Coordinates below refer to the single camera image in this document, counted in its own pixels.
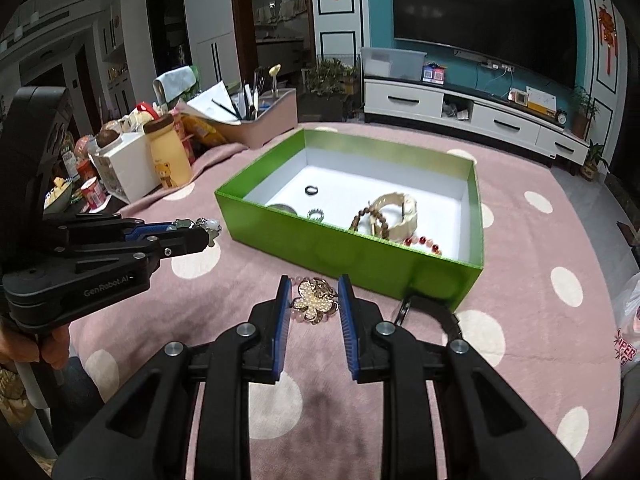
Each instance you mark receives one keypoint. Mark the yellow white box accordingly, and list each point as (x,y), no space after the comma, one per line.
(542,102)

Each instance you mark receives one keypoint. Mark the white storage container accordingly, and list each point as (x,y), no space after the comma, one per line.
(127,165)

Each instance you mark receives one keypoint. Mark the black television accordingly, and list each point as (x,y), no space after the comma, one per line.
(475,10)

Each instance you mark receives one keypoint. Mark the pink polka dot tablecloth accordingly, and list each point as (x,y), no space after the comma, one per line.
(525,270)

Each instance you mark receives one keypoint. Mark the orange snack bag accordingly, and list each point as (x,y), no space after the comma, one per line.
(202,130)

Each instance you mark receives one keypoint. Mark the white bowl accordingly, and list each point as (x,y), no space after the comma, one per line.
(59,200)

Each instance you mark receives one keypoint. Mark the white plastic shopping bag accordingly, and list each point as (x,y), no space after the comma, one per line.
(627,335)

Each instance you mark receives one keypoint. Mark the white digital watch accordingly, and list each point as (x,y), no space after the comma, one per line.
(407,210)

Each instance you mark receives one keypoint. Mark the brown round ball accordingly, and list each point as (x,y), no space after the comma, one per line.
(107,137)

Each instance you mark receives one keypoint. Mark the person's left hand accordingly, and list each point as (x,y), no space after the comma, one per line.
(55,350)

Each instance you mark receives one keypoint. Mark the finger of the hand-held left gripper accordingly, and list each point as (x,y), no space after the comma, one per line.
(185,247)
(150,230)

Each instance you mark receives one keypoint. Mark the white television cabinet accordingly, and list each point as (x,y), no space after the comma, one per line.
(400,100)

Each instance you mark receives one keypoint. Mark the small black alarm clock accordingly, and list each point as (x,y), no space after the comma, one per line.
(561,118)

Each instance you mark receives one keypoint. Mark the red blue card stand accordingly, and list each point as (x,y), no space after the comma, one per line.
(433,75)

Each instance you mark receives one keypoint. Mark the black smart watch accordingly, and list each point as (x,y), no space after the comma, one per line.
(447,319)

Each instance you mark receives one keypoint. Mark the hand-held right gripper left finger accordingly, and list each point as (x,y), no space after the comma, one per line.
(282,330)

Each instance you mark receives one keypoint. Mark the white paper sheet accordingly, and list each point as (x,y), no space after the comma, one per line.
(210,105)

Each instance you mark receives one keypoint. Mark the pearl flower brooch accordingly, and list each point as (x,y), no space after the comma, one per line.
(312,305)

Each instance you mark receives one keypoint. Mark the clear plastic storage bin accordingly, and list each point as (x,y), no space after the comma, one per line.
(392,65)

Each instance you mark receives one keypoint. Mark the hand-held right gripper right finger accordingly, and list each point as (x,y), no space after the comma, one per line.
(347,330)

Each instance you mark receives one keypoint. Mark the yellow bear bottle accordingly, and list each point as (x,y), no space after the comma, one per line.
(167,160)

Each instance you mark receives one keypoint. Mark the small white display device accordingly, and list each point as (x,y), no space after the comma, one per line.
(517,96)

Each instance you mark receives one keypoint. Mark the red knot wall decoration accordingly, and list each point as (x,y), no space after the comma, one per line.
(606,22)

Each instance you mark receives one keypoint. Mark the green white towel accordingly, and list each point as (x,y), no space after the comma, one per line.
(175,82)

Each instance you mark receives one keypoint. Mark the pink desk organizer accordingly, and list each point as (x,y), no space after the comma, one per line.
(265,120)

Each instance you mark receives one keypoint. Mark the silver bangle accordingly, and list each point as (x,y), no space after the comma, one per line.
(282,207)

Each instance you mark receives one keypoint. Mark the leafy potted plant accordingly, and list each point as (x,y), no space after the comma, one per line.
(327,77)

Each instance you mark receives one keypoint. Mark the cream flower stem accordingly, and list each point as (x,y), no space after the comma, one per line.
(274,70)

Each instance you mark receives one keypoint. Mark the green cardboard box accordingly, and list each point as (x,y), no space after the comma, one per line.
(325,250)

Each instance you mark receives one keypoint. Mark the potted plant in brown pot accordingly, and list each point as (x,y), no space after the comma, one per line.
(580,125)

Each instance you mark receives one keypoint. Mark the small potted plant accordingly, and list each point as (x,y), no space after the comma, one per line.
(590,170)

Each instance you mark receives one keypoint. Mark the red white cup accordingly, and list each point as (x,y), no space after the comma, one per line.
(92,195)

